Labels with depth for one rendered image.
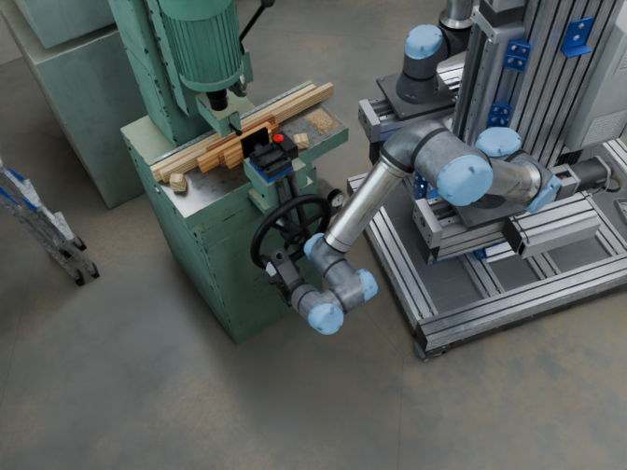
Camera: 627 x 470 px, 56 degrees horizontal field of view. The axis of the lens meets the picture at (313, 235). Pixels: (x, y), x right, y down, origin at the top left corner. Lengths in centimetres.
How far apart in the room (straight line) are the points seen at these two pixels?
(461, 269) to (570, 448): 76
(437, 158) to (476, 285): 116
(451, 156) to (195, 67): 69
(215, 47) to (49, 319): 163
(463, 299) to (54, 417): 165
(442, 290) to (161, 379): 117
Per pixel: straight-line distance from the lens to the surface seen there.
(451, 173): 130
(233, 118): 178
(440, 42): 206
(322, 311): 141
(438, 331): 230
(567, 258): 261
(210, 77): 162
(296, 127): 194
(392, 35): 384
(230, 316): 230
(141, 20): 177
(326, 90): 202
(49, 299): 288
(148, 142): 214
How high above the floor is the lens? 225
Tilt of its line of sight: 54 degrees down
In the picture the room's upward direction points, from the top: 4 degrees counter-clockwise
